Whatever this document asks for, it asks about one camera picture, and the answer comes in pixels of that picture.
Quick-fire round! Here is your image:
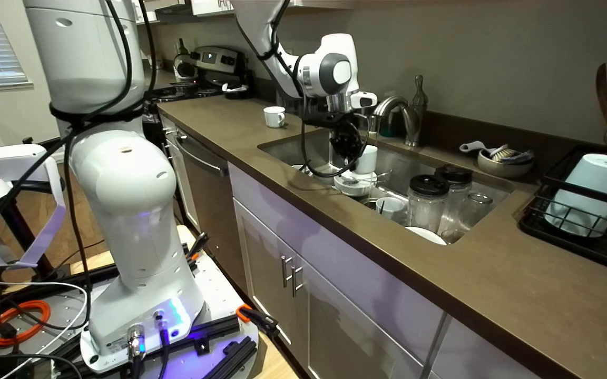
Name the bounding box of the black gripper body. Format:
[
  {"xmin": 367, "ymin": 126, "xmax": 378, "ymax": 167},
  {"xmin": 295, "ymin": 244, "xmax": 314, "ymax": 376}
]
[{"xmin": 331, "ymin": 115, "xmax": 367, "ymax": 168}]

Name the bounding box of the white bowl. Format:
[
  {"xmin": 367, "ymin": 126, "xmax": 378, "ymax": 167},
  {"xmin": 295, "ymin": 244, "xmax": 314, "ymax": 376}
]
[{"xmin": 332, "ymin": 170, "xmax": 379, "ymax": 201}]

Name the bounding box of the chrome faucet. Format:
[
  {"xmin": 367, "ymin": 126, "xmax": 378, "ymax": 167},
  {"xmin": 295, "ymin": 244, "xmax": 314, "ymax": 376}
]
[{"xmin": 373, "ymin": 93, "xmax": 418, "ymax": 146}]

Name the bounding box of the stainless steel sink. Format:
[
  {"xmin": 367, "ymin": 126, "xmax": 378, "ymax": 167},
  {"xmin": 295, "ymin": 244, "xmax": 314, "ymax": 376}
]
[{"xmin": 256, "ymin": 124, "xmax": 522, "ymax": 248}]

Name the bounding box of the small white mug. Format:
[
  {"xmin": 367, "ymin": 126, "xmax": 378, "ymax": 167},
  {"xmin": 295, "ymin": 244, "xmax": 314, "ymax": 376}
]
[{"xmin": 373, "ymin": 194, "xmax": 409, "ymax": 225}]

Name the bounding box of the dark glass bottle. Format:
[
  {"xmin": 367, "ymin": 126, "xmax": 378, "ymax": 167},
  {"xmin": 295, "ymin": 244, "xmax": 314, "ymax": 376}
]
[{"xmin": 407, "ymin": 72, "xmax": 429, "ymax": 149}]

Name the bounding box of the clear jar with black lid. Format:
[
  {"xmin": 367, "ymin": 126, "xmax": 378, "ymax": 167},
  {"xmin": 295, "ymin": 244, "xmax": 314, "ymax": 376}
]
[
  {"xmin": 434, "ymin": 165, "xmax": 473, "ymax": 227},
  {"xmin": 407, "ymin": 172, "xmax": 451, "ymax": 233}
]

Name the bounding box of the large white dish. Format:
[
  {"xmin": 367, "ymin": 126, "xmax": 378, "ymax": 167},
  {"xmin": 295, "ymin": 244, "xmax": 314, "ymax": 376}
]
[{"xmin": 405, "ymin": 225, "xmax": 449, "ymax": 248}]

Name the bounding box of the white dish brush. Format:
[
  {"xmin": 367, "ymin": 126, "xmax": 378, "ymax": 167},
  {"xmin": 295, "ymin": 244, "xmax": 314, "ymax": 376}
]
[{"xmin": 458, "ymin": 138, "xmax": 490, "ymax": 155}]

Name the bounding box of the base cabinet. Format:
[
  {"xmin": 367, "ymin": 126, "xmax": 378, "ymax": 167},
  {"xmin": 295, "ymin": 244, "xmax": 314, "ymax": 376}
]
[{"xmin": 226, "ymin": 161, "xmax": 544, "ymax": 379}]

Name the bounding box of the clear drinking glass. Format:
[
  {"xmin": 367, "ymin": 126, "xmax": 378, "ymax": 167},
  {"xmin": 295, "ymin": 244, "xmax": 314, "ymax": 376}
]
[{"xmin": 466, "ymin": 187, "xmax": 497, "ymax": 227}]

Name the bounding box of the grey sponge dish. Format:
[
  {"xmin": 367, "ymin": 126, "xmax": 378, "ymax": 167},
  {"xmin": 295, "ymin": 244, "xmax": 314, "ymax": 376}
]
[{"xmin": 476, "ymin": 146, "xmax": 538, "ymax": 179}]

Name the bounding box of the stainless steel dishwasher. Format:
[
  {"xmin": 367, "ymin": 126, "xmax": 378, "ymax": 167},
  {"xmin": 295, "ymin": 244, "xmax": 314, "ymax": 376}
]
[{"xmin": 161, "ymin": 115, "xmax": 249, "ymax": 291}]

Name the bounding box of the orange and black clamp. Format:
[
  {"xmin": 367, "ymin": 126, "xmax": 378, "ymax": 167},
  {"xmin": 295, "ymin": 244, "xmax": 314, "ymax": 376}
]
[
  {"xmin": 184, "ymin": 230, "xmax": 210, "ymax": 270},
  {"xmin": 235, "ymin": 304, "xmax": 281, "ymax": 344}
]

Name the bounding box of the white perforated mounting plate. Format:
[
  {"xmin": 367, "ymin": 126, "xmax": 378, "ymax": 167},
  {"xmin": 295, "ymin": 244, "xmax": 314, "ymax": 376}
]
[{"xmin": 69, "ymin": 224, "xmax": 302, "ymax": 379}]

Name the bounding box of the black aluminium extrusion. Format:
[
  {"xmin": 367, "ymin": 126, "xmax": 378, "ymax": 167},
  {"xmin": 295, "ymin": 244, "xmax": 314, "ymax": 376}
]
[
  {"xmin": 140, "ymin": 314, "xmax": 243, "ymax": 354},
  {"xmin": 200, "ymin": 334, "xmax": 259, "ymax": 379}
]

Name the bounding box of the black dish rack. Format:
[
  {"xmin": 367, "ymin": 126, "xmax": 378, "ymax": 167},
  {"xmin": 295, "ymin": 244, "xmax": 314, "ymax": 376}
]
[{"xmin": 517, "ymin": 144, "xmax": 607, "ymax": 281}]

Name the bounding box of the pale white container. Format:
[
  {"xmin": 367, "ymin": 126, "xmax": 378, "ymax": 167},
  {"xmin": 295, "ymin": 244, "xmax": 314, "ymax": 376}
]
[{"xmin": 541, "ymin": 152, "xmax": 607, "ymax": 239}]

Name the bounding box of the black stand leg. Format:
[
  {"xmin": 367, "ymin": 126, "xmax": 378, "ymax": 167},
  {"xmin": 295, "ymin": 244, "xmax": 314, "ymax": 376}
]
[{"xmin": 0, "ymin": 128, "xmax": 59, "ymax": 283}]

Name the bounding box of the metal cabinet handle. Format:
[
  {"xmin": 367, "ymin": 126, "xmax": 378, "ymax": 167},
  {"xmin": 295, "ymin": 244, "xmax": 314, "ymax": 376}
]
[
  {"xmin": 291, "ymin": 264, "xmax": 307, "ymax": 298},
  {"xmin": 281, "ymin": 253, "xmax": 295, "ymax": 291}
]

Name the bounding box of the white wall shelf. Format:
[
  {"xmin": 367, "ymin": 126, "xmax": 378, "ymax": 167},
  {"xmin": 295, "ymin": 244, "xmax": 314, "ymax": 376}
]
[{"xmin": 137, "ymin": 0, "xmax": 243, "ymax": 24}]

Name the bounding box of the white curved frame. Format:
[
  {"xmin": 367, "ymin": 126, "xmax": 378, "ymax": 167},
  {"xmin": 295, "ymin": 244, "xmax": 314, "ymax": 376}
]
[{"xmin": 0, "ymin": 144, "xmax": 69, "ymax": 272}]

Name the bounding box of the orange cable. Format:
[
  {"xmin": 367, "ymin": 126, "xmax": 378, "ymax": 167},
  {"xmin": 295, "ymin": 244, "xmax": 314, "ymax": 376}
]
[{"xmin": 0, "ymin": 298, "xmax": 54, "ymax": 354}]

